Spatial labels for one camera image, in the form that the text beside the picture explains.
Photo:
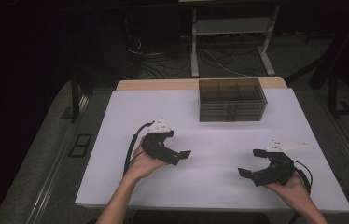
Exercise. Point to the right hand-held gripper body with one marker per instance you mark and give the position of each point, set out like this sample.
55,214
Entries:
280,169

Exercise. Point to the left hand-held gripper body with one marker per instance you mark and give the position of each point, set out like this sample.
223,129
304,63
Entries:
154,146

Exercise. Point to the smoky transparent drawer organizer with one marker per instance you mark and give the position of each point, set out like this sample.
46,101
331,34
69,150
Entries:
231,93

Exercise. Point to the person's left hand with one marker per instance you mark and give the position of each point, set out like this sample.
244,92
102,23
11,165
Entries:
141,165

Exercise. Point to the person's right hand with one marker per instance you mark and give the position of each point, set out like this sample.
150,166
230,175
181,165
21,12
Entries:
294,191

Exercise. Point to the white table sheet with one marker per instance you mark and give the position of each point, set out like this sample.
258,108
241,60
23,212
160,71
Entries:
213,186

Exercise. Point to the black metal stand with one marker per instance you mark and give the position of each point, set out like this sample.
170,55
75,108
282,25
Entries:
75,93
332,93

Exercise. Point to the white metal stand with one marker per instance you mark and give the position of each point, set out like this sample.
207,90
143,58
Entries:
231,26

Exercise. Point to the black floor socket frame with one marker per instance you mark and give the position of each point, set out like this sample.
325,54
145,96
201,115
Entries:
71,151

